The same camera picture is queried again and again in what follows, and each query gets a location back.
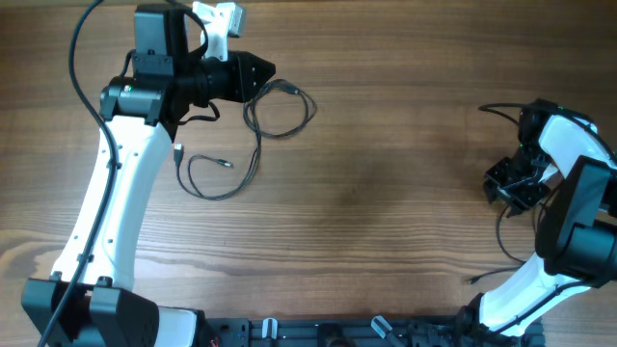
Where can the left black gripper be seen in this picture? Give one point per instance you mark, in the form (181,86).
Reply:
(240,63)

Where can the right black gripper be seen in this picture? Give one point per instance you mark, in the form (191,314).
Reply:
(516,182)

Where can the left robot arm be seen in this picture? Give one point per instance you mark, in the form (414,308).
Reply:
(180,60)

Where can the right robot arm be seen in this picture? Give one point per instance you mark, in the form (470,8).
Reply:
(564,167)

